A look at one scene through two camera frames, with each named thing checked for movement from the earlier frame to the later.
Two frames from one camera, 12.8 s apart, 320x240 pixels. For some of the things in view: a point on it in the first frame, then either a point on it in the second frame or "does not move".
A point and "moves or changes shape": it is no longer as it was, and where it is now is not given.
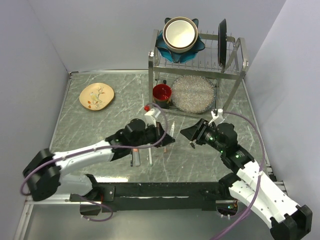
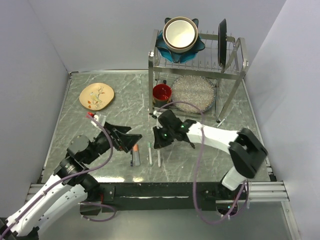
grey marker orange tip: [136, 161] does not move
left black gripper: [158, 131] → [126, 140]
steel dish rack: [199, 85] does not move
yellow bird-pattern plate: [96, 96] does not move
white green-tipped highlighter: [150, 156] does not move
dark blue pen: [131, 155] does not move
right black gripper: [196, 131] → [159, 142]
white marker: [172, 130] moves or changes shape
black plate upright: [222, 44] does not move
